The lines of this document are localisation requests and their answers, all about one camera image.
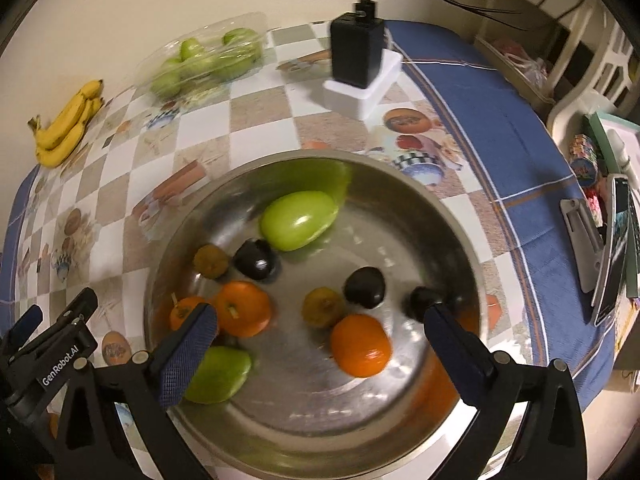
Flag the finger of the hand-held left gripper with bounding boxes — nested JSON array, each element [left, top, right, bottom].
[[56, 287, 99, 335], [9, 304, 45, 342]]

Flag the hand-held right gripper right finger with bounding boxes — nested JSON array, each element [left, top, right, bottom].
[[423, 303, 588, 480]]

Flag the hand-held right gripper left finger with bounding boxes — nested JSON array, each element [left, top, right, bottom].
[[50, 301, 219, 480]]

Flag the green jujube fruit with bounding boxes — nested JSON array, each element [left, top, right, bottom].
[[259, 190, 338, 253], [184, 345, 252, 405]]

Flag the plain orange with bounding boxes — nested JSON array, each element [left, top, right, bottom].
[[169, 295, 213, 332]]

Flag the dark purple plum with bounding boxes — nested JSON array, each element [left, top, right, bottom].
[[407, 286, 446, 322], [233, 239, 280, 282], [343, 266, 387, 310]]

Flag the orange with stem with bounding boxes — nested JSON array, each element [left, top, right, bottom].
[[212, 281, 273, 338]]

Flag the orange with pale spot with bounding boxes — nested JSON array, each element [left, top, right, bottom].
[[330, 314, 392, 379]]

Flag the brown longan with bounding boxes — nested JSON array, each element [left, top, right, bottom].
[[302, 287, 347, 329], [193, 244, 231, 280]]

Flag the round metal bowl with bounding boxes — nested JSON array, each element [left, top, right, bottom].
[[142, 150, 488, 478]]

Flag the grey phone stand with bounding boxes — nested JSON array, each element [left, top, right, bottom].
[[559, 199, 606, 293]]

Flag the yellow banana bunch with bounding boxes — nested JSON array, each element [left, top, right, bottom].
[[27, 79, 105, 168]]

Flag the smartphone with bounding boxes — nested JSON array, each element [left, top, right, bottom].
[[590, 176, 633, 326]]

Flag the printed checkered tablecloth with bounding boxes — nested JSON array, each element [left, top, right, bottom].
[[0, 20, 616, 480]]

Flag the colourful cylindrical box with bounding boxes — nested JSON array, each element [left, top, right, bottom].
[[567, 132, 601, 188]]

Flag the white bottle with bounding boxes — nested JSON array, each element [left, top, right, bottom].
[[605, 129, 640, 186]]

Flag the white plastic box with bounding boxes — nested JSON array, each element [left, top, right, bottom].
[[322, 49, 404, 121]]

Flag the pile of packed green jujubes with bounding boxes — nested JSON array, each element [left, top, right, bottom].
[[150, 27, 263, 100]]

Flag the white chair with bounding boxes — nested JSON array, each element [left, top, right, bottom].
[[472, 0, 640, 126]]

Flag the clear plastic bag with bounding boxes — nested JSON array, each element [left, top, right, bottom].
[[492, 40, 551, 91]]

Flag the plastic bag of green fruit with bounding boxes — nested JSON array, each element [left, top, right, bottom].
[[137, 12, 268, 106]]

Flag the black power adapter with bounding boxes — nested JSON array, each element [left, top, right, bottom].
[[330, 2, 387, 88]]

